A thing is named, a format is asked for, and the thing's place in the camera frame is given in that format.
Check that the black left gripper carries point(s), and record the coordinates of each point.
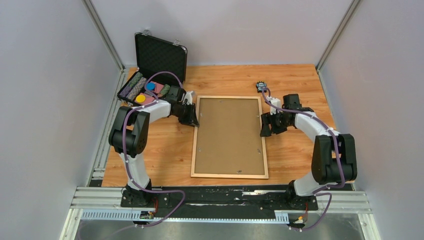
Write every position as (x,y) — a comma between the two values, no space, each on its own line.
(192,119)

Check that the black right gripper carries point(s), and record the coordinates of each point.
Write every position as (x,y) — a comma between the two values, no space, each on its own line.
(268,119)

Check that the brown cardboard backing board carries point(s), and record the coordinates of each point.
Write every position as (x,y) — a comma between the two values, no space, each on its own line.
(228,136)

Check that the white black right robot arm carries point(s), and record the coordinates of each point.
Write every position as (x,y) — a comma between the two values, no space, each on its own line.
(334,160)

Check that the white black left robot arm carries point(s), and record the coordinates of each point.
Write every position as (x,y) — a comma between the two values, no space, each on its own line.
(129,135)

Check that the small black blue gadget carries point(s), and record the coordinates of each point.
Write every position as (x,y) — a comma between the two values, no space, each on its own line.
(261,87)

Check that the blue round chip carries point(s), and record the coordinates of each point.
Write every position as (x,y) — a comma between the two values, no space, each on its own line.
(151,86)

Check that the yellow round chip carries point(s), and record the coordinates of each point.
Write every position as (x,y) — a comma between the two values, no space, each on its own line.
(140,98)

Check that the black poker chip case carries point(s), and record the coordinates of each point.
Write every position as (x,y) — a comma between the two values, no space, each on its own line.
(155,55)

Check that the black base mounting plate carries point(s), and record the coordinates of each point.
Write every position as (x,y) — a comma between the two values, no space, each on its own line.
(222,202)

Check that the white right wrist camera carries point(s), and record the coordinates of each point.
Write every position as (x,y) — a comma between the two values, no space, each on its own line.
(275,105)

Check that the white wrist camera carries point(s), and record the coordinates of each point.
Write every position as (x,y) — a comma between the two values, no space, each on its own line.
(275,105)
(188,98)

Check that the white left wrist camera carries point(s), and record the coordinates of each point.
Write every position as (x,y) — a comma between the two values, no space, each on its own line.
(188,98)

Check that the aluminium rail frame front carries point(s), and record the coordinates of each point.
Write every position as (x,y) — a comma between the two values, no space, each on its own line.
(103,203)

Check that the aluminium right corner post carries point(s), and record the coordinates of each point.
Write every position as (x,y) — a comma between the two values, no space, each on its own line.
(351,10)

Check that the aluminium corner post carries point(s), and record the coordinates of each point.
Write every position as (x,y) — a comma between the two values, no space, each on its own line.
(103,33)
(351,10)

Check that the aluminium left corner post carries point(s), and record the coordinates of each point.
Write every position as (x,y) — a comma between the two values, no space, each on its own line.
(103,33)

